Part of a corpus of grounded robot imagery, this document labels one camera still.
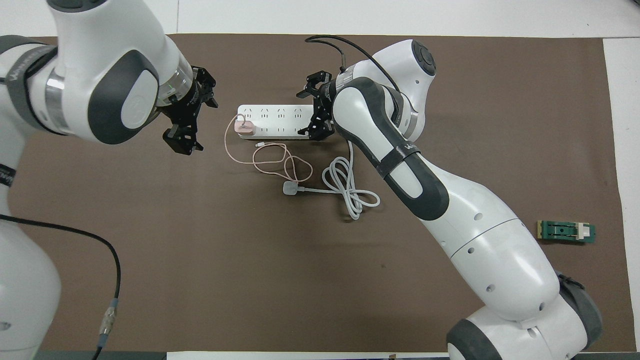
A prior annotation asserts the pink charging cable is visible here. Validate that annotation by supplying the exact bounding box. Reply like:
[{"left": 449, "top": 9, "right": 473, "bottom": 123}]
[{"left": 224, "top": 114, "right": 314, "bottom": 184}]

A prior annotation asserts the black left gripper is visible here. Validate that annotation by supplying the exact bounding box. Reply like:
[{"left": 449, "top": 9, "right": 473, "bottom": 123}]
[{"left": 161, "top": 65, "right": 220, "bottom": 156}]

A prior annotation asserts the green knife switch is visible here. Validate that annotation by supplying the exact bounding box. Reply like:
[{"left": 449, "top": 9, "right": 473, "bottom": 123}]
[{"left": 537, "top": 220, "right": 597, "bottom": 246}]

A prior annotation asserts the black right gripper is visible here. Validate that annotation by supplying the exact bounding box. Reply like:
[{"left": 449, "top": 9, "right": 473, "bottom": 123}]
[{"left": 296, "top": 71, "right": 342, "bottom": 142}]

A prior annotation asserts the white power strip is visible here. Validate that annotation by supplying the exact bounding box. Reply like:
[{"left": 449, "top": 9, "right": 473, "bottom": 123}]
[{"left": 237, "top": 104, "right": 321, "bottom": 140}]

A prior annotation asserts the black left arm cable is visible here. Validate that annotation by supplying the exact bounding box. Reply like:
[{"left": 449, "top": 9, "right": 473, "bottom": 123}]
[{"left": 0, "top": 213, "right": 122, "bottom": 360}]

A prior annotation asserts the brown table mat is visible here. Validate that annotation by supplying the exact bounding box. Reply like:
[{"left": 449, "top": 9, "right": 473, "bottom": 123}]
[{"left": 0, "top": 33, "right": 637, "bottom": 353}]

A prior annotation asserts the white power strip cord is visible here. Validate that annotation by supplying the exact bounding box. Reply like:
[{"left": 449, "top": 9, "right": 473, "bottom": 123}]
[{"left": 282, "top": 140, "right": 381, "bottom": 221}]

